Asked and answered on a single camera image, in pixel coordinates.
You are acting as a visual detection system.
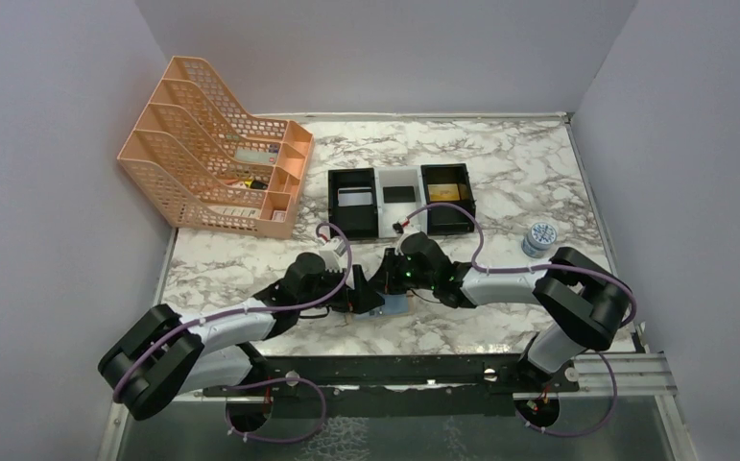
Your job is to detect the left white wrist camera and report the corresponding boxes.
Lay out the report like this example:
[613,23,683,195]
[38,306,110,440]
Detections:
[318,238,349,273]

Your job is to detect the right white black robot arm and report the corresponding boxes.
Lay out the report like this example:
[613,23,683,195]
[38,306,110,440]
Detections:
[369,232,636,391]

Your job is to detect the purple cable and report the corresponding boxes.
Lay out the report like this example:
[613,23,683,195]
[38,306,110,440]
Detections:
[394,202,638,439]
[111,222,353,405]

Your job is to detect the black right tray bin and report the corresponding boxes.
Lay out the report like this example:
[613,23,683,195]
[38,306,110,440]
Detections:
[421,163,476,235]

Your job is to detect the black card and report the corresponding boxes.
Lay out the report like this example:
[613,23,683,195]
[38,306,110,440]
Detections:
[383,185,417,204]

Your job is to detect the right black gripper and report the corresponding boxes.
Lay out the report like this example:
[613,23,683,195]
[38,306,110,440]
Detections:
[368,248,436,295]

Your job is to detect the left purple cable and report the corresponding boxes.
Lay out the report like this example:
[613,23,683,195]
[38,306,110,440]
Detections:
[111,222,353,405]

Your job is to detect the black tray bin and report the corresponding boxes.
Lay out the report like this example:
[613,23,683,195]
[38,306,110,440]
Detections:
[327,168,379,240]
[421,163,476,235]

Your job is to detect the peach plastic file organizer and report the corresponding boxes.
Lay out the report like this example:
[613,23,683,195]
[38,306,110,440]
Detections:
[117,56,315,239]

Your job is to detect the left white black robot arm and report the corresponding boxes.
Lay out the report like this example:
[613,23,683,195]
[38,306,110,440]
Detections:
[97,253,385,421]

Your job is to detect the blue white round tin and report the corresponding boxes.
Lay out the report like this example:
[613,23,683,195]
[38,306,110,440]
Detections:
[521,222,558,258]

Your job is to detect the black left tray bin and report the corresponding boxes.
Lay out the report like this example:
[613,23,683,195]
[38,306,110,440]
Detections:
[327,168,379,240]

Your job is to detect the gold card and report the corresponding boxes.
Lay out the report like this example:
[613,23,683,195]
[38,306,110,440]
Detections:
[427,183,462,202]

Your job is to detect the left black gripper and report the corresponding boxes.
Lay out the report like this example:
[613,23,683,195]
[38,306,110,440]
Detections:
[298,262,384,315]

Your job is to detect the items in organizer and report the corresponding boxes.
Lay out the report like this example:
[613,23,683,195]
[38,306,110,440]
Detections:
[210,133,280,199]

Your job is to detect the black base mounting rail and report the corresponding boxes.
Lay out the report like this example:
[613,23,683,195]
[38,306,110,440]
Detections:
[203,353,579,419]

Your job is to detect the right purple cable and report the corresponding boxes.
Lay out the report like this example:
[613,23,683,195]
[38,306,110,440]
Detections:
[394,202,638,439]

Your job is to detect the white middle tray bin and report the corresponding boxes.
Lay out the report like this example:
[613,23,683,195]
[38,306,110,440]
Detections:
[374,166,426,240]

